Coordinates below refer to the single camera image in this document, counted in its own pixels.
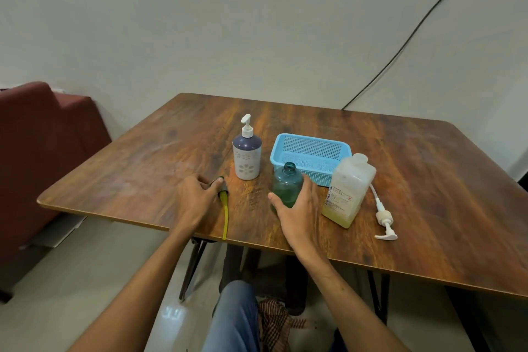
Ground person's right hand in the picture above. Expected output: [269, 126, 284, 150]
[268, 175, 327, 262]

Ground person's left hand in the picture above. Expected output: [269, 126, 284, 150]
[175, 174, 226, 237]

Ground green pump cap yellow tube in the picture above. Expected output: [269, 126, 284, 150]
[210, 176, 230, 241]

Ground small green plastic bottle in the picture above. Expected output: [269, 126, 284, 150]
[271, 162, 305, 210]

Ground large translucent bottle yellow liquid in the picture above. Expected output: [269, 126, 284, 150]
[322, 153, 377, 229]

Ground small navy white floral bottle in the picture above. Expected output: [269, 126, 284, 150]
[232, 134, 263, 182]

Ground blue plastic basket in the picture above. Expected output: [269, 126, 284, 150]
[270, 133, 353, 188]

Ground large white pump cap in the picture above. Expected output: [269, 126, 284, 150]
[368, 182, 399, 241]

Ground person's right forearm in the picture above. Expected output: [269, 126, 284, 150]
[295, 250, 411, 352]

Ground person's left forearm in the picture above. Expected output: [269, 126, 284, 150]
[68, 228, 199, 352]

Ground person's left leg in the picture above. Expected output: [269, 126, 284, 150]
[202, 280, 261, 352]

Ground person's leg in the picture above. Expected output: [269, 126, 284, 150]
[329, 327, 349, 352]
[202, 280, 261, 352]

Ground person's right leg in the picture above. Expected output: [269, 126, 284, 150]
[329, 327, 349, 352]

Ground black metal table leg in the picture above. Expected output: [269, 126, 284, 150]
[367, 269, 391, 326]
[178, 238, 217, 302]

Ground small white pump cap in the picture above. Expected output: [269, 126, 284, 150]
[240, 113, 255, 139]

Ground brown checkered cloth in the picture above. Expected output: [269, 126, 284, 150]
[257, 297, 318, 352]

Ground white flat board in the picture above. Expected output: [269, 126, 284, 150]
[18, 213, 88, 250]

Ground dark red sofa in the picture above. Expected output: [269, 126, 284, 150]
[0, 81, 112, 303]

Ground black table support post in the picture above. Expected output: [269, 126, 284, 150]
[284, 255, 309, 316]

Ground black wall cable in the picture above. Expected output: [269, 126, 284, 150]
[341, 0, 481, 111]

